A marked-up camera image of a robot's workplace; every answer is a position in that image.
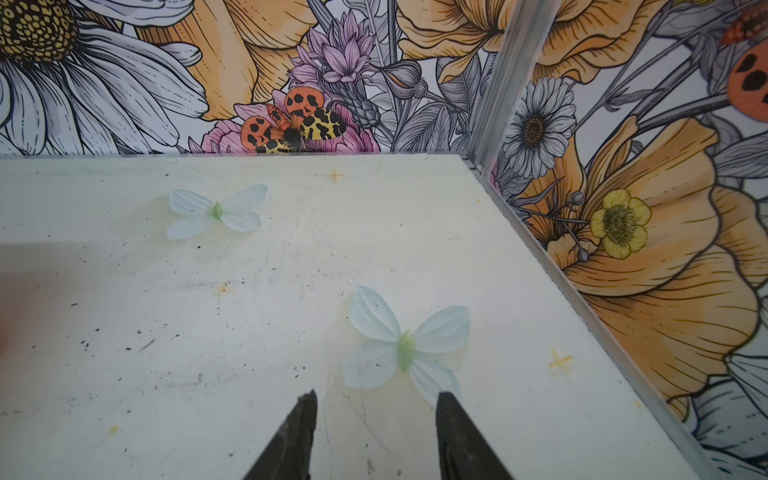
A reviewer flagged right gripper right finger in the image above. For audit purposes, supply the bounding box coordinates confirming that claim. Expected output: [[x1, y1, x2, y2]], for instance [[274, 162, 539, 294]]
[[435, 391, 513, 480]]

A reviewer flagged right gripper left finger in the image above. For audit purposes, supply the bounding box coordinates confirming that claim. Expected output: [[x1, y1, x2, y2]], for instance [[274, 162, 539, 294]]
[[243, 390, 318, 480]]

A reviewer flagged right corner aluminium post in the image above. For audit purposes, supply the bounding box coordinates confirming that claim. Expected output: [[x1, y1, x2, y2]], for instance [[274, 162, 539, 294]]
[[467, 0, 561, 179]]

